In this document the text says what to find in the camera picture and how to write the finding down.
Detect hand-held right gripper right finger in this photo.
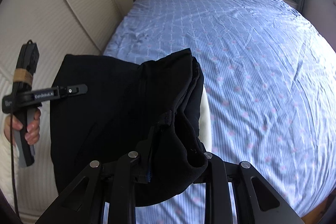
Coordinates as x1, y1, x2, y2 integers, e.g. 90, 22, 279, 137
194, 152, 306, 224

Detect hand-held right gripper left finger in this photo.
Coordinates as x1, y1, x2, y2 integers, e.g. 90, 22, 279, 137
35, 126, 158, 224

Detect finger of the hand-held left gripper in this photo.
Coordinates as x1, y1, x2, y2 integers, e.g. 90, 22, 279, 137
56, 84, 88, 96

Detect black pants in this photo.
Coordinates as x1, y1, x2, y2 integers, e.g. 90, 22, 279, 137
49, 48, 209, 207

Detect person's left hand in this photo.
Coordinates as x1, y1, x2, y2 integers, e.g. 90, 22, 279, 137
3, 109, 42, 146

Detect cream folded cloth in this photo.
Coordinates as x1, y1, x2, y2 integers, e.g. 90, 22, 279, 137
198, 88, 213, 153

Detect cream ribbed wardrobe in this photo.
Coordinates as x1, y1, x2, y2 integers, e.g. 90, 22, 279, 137
0, 0, 132, 222

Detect bed with blue floral sheet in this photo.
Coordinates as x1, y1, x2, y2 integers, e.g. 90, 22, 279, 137
102, 0, 336, 224

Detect black cable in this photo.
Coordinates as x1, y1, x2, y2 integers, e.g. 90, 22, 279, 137
9, 114, 21, 220

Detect wooden bed frame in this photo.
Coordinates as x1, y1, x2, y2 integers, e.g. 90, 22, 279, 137
301, 196, 330, 224

